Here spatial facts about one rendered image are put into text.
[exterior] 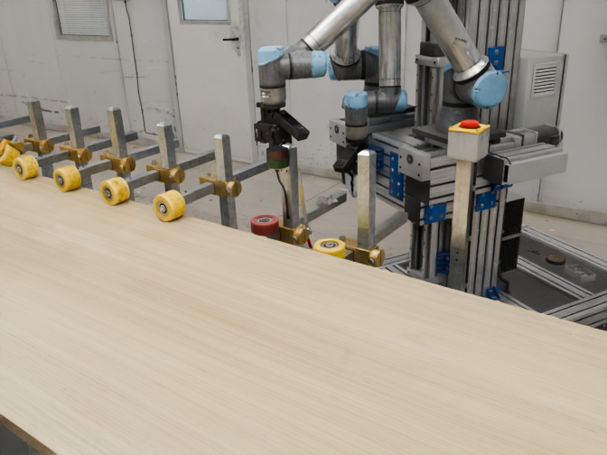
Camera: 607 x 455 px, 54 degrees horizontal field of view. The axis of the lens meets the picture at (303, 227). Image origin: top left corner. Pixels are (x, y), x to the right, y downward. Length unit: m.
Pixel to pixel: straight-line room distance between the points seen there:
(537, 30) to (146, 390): 3.45
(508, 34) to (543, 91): 0.27
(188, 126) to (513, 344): 4.86
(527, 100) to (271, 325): 1.53
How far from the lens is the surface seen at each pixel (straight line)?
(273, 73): 1.70
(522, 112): 2.43
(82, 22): 6.66
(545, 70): 2.45
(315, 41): 1.85
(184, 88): 5.68
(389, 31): 2.10
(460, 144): 1.36
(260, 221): 1.68
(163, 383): 1.09
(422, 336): 1.17
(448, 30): 1.84
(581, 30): 4.02
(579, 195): 4.22
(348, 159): 1.98
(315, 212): 1.87
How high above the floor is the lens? 1.54
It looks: 23 degrees down
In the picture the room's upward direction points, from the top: 2 degrees counter-clockwise
